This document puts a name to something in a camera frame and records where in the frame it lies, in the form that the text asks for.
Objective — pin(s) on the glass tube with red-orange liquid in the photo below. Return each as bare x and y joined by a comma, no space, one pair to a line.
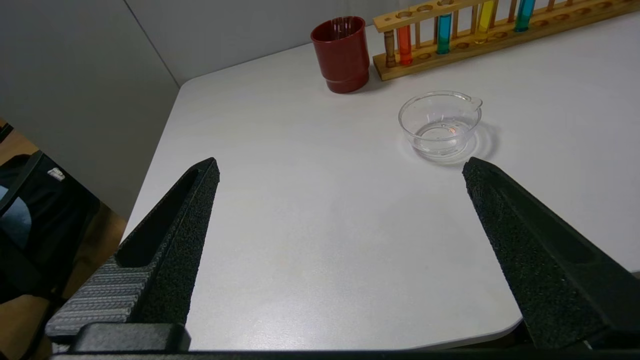
405,47

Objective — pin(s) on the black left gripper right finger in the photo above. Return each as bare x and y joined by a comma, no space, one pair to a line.
545,270

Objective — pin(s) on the dark red plastic cup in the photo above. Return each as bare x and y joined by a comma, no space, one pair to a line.
345,60

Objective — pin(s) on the glass tube with blue-green liquid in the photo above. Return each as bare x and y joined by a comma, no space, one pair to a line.
443,35

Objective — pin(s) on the clear glass spouted dish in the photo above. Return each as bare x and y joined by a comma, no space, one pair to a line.
440,135

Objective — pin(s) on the black bag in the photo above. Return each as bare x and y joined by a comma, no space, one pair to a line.
45,225

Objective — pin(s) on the glass tube with teal liquid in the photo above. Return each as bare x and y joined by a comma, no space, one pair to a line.
524,15

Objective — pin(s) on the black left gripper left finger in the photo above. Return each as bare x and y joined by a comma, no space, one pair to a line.
170,260

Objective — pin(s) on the glass tube with yellow liquid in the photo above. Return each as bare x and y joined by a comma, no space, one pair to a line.
484,22

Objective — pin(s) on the empty clear glass tube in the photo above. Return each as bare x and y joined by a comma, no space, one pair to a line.
341,27

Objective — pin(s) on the wooden test tube rack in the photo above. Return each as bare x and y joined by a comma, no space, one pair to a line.
505,37

